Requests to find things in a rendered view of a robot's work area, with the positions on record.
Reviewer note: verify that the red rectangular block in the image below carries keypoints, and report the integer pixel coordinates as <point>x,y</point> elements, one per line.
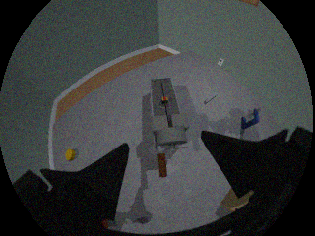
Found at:
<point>105,225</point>

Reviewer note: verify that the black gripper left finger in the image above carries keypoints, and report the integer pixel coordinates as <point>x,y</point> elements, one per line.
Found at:
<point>96,186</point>

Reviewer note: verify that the yellow short cylinder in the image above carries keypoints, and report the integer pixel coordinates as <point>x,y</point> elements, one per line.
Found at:
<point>70,154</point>

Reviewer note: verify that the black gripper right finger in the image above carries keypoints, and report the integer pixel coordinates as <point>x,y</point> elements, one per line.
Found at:
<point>241,162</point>

